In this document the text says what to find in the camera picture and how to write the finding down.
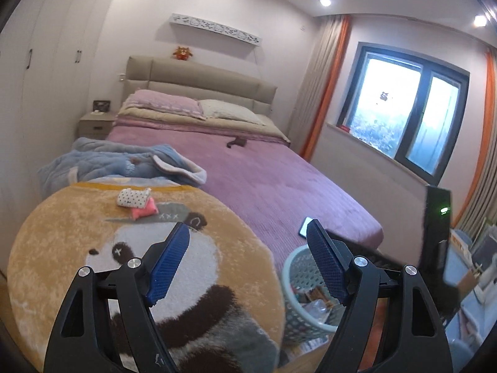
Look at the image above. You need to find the dark framed window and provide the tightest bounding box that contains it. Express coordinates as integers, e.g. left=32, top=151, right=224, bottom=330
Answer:
left=337, top=42, right=470, bottom=186

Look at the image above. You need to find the white dotted fabric pouch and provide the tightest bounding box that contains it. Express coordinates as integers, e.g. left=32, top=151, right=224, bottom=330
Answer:
left=116, top=187, right=152, bottom=207

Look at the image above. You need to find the dotted beige pillow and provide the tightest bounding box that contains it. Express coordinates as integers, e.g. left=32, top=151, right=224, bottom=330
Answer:
left=198, top=99, right=267, bottom=126

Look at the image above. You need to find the pink fabric pouch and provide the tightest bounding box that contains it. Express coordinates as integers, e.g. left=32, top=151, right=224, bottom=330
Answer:
left=130, top=197, right=159, bottom=219

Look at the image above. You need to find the blue quilted blanket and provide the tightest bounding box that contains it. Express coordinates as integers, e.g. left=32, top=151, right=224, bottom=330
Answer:
left=37, top=137, right=208, bottom=199

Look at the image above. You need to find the beige padded headboard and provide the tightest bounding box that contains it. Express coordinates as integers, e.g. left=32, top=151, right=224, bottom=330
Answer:
left=120, top=55, right=278, bottom=119

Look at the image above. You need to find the white wall shelf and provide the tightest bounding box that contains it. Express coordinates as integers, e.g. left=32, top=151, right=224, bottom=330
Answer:
left=170, top=13, right=262, bottom=49

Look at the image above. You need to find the wooden nightstand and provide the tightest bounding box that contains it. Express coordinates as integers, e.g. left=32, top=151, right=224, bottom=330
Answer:
left=79, top=111, right=117, bottom=140

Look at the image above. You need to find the brown cardboard box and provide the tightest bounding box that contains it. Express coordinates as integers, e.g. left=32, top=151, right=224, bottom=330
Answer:
left=456, top=268, right=481, bottom=301

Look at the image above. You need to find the white wardrobe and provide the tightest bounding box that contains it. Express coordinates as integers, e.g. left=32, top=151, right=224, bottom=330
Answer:
left=0, top=0, right=129, bottom=203

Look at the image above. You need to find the round panda rug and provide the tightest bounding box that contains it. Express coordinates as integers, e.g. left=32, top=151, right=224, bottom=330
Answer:
left=7, top=181, right=286, bottom=373

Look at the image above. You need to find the smartphone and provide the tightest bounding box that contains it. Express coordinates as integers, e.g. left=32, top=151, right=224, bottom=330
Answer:
left=298, top=217, right=317, bottom=237

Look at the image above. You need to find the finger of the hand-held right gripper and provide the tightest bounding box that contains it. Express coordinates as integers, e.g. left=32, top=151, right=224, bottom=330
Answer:
left=325, top=230, right=424, bottom=280

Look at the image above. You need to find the clear plastic bottle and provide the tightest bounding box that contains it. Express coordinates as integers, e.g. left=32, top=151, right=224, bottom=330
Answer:
left=303, top=299, right=342, bottom=319

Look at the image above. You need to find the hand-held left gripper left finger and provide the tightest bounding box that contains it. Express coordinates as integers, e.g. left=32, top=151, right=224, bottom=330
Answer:
left=43, top=221, right=191, bottom=373

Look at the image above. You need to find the bed with purple cover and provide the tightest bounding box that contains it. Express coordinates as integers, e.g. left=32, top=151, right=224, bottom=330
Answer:
left=105, top=128, right=385, bottom=276

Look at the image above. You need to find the green plastic laundry basket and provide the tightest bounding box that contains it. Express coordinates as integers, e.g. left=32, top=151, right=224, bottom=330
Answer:
left=281, top=248, right=350, bottom=344

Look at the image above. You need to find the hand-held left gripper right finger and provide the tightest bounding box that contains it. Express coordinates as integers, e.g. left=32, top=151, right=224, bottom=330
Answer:
left=306, top=219, right=453, bottom=373

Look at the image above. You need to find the pink pillow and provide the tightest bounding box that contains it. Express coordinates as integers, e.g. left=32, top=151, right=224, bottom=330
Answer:
left=122, top=89, right=206, bottom=120

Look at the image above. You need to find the beige and orange curtain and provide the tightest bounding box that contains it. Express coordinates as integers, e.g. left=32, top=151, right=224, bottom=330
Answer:
left=289, top=15, right=352, bottom=162

